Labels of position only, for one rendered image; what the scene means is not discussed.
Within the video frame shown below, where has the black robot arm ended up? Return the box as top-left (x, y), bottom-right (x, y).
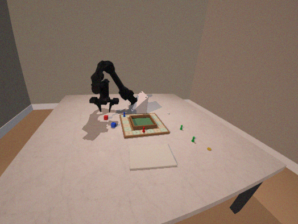
top-left (90, 60), bottom-right (138, 105)

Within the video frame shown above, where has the blue die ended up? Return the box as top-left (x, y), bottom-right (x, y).
top-left (111, 122), bottom-right (117, 128)

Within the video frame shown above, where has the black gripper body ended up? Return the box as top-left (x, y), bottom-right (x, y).
top-left (89, 91), bottom-right (119, 105)

